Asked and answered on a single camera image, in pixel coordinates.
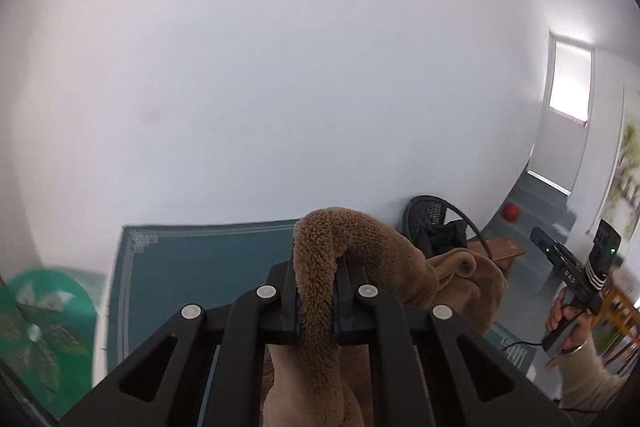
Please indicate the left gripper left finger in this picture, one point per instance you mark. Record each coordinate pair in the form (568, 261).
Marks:
(201, 367)

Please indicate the teal table mat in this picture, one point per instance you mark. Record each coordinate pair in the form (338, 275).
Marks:
(159, 269)

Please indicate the wooden bench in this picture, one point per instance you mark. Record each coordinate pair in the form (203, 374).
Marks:
(503, 252)

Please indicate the black jacket on chair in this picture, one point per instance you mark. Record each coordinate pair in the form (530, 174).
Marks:
(436, 240)

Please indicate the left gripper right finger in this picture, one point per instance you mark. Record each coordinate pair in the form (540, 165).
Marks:
(428, 367)

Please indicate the red ball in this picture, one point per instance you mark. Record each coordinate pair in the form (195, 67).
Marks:
(510, 211)

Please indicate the green round flower disc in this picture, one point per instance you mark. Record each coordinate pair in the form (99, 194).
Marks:
(47, 336)

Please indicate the person right hand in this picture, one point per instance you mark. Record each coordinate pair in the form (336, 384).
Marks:
(567, 328)

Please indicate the black mesh chair right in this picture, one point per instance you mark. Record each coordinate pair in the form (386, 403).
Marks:
(432, 210)

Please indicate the brown fleece garment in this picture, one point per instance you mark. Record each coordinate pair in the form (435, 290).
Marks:
(317, 382)

